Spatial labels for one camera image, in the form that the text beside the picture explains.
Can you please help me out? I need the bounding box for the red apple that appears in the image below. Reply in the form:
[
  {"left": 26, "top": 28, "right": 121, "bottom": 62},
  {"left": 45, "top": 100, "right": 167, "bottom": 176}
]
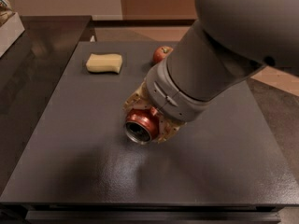
[{"left": 152, "top": 46, "right": 173, "bottom": 64}]

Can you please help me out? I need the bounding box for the dark side counter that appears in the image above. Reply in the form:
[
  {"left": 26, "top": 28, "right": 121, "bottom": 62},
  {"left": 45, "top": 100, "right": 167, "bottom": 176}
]
[{"left": 0, "top": 16, "right": 95, "bottom": 194}]

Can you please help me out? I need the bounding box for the yellow sponge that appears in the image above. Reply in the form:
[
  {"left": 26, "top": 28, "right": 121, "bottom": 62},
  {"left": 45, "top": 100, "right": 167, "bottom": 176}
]
[{"left": 86, "top": 54, "right": 122, "bottom": 74}]

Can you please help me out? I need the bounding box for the white box at left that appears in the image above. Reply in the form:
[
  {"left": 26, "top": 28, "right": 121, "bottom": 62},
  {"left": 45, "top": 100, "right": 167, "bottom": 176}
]
[{"left": 0, "top": 0, "right": 25, "bottom": 57}]

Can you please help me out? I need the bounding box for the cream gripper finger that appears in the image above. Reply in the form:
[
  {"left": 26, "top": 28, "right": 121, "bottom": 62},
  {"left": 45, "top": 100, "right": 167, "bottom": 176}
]
[
  {"left": 123, "top": 81, "right": 153, "bottom": 112},
  {"left": 154, "top": 109, "right": 186, "bottom": 143}
]

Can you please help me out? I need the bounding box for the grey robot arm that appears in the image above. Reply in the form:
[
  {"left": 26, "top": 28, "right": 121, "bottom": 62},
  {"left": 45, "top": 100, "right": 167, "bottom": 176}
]
[{"left": 123, "top": 0, "right": 299, "bottom": 144}]

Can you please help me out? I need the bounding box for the red coke can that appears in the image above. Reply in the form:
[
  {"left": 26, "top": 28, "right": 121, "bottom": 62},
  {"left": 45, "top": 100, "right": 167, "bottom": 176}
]
[{"left": 124, "top": 109, "right": 159, "bottom": 145}]

